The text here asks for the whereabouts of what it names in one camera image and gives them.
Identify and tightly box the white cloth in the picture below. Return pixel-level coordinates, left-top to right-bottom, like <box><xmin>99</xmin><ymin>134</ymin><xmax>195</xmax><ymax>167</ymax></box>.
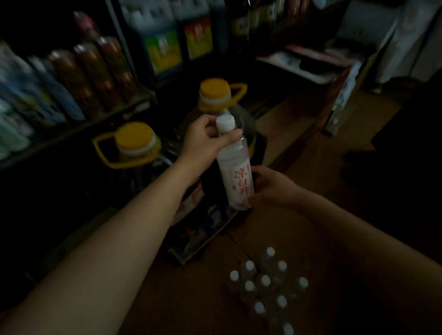
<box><xmin>368</xmin><ymin>0</ymin><xmax>442</xmax><ymax>87</ymax></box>

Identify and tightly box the dark metal shelf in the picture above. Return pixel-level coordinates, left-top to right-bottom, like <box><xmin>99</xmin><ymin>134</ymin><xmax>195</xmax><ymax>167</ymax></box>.
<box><xmin>0</xmin><ymin>0</ymin><xmax>163</xmax><ymax>179</ymax></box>

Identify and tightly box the large oil jug yellow cap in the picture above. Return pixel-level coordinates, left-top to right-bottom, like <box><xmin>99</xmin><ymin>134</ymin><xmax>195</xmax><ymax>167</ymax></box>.
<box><xmin>91</xmin><ymin>119</ymin><xmax>176</xmax><ymax>205</ymax></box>
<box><xmin>174</xmin><ymin>75</ymin><xmax>272</xmax><ymax>214</ymax></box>

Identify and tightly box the printed cardboard box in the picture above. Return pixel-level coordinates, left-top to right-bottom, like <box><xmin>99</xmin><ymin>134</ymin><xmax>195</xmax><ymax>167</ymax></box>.
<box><xmin>162</xmin><ymin>179</ymin><xmax>247</xmax><ymax>267</ymax></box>

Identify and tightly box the cluster of white-capped water bottles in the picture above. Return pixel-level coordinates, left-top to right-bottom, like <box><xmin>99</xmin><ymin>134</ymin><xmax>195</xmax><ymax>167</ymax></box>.
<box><xmin>225</xmin><ymin>244</ymin><xmax>313</xmax><ymax>335</ymax></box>

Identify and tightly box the row of dark glass bottles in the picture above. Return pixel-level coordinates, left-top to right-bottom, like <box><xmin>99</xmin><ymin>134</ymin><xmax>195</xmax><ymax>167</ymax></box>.
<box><xmin>228</xmin><ymin>0</ymin><xmax>316</xmax><ymax>41</ymax></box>

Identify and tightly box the row of bottles on shelf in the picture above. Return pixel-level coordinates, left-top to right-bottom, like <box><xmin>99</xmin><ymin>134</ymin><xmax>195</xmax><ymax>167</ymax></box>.
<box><xmin>0</xmin><ymin>7</ymin><xmax>145</xmax><ymax>162</ymax></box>

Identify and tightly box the white jug green yellow label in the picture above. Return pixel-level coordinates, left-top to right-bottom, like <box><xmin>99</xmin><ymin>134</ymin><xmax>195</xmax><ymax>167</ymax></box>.
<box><xmin>121</xmin><ymin>0</ymin><xmax>185</xmax><ymax>82</ymax></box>

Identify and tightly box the person's right hand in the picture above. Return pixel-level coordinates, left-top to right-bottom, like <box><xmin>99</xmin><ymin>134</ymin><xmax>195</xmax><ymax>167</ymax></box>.
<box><xmin>241</xmin><ymin>162</ymin><xmax>307</xmax><ymax>213</ymax></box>

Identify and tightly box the person's left forearm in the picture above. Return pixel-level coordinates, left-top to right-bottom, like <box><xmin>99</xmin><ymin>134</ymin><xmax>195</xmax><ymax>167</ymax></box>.
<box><xmin>0</xmin><ymin>157</ymin><xmax>207</xmax><ymax>335</ymax></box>

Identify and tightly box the low table with papers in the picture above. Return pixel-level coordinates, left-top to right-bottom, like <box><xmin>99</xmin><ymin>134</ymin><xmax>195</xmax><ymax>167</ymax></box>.
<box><xmin>255</xmin><ymin>39</ymin><xmax>368</xmax><ymax>140</ymax></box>

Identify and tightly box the clear water bottle red label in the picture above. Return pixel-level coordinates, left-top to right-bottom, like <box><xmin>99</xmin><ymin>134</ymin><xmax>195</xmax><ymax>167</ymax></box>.
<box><xmin>213</xmin><ymin>113</ymin><xmax>256</xmax><ymax>213</ymax></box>

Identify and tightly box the white jug red yellow label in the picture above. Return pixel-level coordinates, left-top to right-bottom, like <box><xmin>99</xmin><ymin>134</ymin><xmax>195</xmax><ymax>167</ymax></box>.
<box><xmin>172</xmin><ymin>0</ymin><xmax>218</xmax><ymax>63</ymax></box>

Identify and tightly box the person's left hand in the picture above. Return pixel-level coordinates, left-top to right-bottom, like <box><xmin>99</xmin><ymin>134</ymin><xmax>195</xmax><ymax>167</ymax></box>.
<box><xmin>172</xmin><ymin>111</ymin><xmax>247</xmax><ymax>185</ymax></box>

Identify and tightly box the person's right forearm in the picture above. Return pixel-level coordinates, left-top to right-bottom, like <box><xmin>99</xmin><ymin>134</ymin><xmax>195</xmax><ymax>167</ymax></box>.
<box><xmin>291</xmin><ymin>182</ymin><xmax>442</xmax><ymax>335</ymax></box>

